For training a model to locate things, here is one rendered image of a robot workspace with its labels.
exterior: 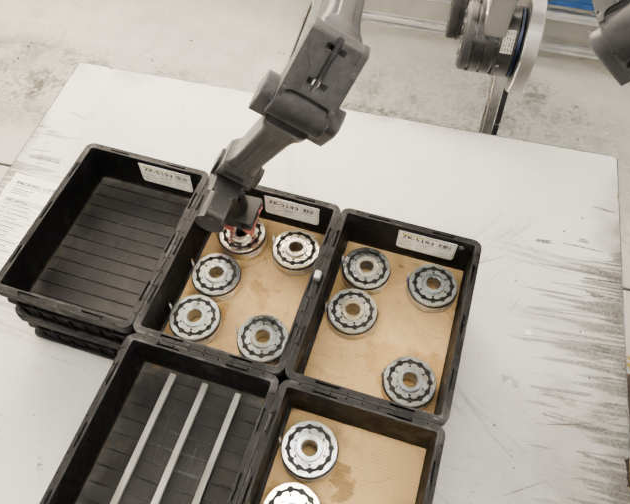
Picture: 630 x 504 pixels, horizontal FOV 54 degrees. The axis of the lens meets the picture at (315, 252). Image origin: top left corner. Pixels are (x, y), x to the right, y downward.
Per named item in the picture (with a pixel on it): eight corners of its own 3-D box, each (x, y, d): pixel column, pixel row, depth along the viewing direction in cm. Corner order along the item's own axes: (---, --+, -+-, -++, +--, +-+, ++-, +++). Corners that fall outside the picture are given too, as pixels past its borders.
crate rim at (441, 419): (342, 212, 132) (343, 205, 130) (480, 248, 128) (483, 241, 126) (282, 381, 112) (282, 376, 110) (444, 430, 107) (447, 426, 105)
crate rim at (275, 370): (213, 179, 137) (211, 172, 135) (342, 212, 132) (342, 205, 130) (132, 335, 116) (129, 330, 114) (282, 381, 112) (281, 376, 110)
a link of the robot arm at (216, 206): (267, 165, 113) (225, 143, 111) (247, 216, 108) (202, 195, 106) (246, 192, 123) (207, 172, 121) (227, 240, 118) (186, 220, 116)
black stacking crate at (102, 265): (103, 175, 149) (90, 143, 140) (217, 205, 145) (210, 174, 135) (14, 315, 129) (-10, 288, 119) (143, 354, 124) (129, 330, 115)
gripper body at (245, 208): (252, 229, 125) (246, 209, 118) (207, 217, 127) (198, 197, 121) (264, 203, 128) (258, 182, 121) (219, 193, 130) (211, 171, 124)
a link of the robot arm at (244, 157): (352, 101, 77) (275, 58, 74) (335, 141, 76) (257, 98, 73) (266, 168, 117) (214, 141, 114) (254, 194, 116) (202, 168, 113)
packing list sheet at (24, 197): (10, 172, 164) (9, 170, 163) (90, 188, 161) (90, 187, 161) (-58, 275, 146) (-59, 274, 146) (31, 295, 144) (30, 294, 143)
